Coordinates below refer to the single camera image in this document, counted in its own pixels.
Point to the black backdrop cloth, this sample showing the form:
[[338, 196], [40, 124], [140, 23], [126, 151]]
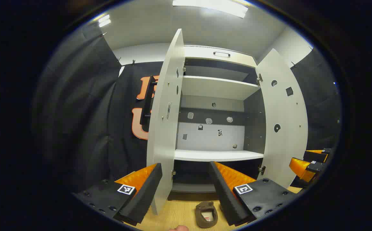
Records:
[[86, 128], [320, 106]]

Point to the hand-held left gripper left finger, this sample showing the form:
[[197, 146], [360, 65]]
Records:
[[144, 195]]

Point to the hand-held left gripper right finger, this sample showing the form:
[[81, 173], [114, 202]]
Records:
[[224, 199]]

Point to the white shoe cabinet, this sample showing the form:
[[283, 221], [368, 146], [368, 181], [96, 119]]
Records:
[[211, 138]]

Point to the white cabinet door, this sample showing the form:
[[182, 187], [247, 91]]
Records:
[[285, 144], [165, 128]]

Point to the long ceiling light panel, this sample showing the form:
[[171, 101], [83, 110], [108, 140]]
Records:
[[211, 6]]

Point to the brown fluffy shoe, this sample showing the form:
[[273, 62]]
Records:
[[202, 221]]

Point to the small ceiling light panel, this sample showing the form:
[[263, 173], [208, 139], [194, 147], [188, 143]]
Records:
[[104, 21]]

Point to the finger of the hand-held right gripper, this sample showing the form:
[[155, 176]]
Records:
[[315, 156], [298, 166]]

